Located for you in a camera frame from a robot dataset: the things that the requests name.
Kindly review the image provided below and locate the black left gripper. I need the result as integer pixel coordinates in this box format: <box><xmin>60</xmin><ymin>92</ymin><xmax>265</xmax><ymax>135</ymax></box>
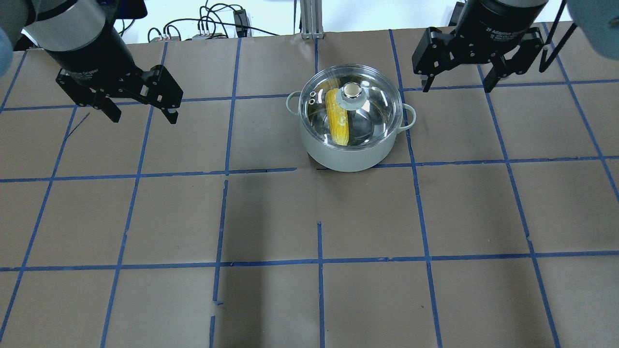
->
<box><xmin>55</xmin><ymin>47</ymin><xmax>183</xmax><ymax>125</ymax></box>

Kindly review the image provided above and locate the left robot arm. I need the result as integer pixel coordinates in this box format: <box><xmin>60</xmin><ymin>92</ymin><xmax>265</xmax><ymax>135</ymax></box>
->
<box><xmin>1</xmin><ymin>0</ymin><xmax>183</xmax><ymax>125</ymax></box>

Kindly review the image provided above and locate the small circuit board near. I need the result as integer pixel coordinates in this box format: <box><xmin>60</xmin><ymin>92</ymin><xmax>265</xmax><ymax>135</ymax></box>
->
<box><xmin>147</xmin><ymin>25</ymin><xmax>183</xmax><ymax>43</ymax></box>

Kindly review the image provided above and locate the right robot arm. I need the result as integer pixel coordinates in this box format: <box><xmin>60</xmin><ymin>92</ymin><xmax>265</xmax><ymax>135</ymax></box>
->
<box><xmin>412</xmin><ymin>0</ymin><xmax>618</xmax><ymax>93</ymax></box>

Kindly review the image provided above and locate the brown paper table mat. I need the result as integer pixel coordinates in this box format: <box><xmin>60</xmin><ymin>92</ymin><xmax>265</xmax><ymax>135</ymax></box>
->
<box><xmin>0</xmin><ymin>29</ymin><xmax>619</xmax><ymax>348</ymax></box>

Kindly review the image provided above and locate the glass pot lid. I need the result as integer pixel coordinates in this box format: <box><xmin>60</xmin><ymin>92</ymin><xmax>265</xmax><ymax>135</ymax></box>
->
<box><xmin>289</xmin><ymin>64</ymin><xmax>410</xmax><ymax>151</ymax></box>

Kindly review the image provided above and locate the small circuit board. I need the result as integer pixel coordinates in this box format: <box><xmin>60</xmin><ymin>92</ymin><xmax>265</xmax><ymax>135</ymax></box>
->
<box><xmin>191</xmin><ymin>27</ymin><xmax>228</xmax><ymax>41</ymax></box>
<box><xmin>147</xmin><ymin>25</ymin><xmax>183</xmax><ymax>43</ymax></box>

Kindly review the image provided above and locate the aluminium frame post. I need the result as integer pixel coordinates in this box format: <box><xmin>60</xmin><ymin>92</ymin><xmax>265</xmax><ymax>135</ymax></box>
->
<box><xmin>300</xmin><ymin>0</ymin><xmax>324</xmax><ymax>40</ymax></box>

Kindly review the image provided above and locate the small circuit board far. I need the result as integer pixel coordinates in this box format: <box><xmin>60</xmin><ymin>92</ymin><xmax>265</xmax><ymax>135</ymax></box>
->
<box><xmin>191</xmin><ymin>27</ymin><xmax>228</xmax><ymax>41</ymax></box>

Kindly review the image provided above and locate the yellow corn cob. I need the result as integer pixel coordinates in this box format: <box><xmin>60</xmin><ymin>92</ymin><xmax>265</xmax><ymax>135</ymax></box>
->
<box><xmin>325</xmin><ymin>88</ymin><xmax>350</xmax><ymax>146</ymax></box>

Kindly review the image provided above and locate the black power adapter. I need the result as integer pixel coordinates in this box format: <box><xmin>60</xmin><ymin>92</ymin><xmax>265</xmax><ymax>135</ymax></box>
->
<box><xmin>234</xmin><ymin>9</ymin><xmax>249</xmax><ymax>31</ymax></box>

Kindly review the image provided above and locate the pale green cooking pot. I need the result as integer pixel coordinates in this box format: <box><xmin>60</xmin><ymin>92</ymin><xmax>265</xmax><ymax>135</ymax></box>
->
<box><xmin>286</xmin><ymin>64</ymin><xmax>416</xmax><ymax>173</ymax></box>

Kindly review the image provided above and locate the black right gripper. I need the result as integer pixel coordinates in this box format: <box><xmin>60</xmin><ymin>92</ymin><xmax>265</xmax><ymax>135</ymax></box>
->
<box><xmin>412</xmin><ymin>10</ymin><xmax>543</xmax><ymax>93</ymax></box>

